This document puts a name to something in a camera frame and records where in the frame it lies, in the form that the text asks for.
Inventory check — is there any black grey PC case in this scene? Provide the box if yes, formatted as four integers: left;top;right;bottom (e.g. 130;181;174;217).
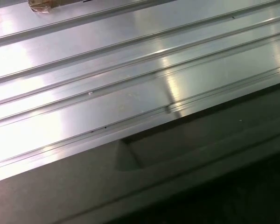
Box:
0;80;280;224

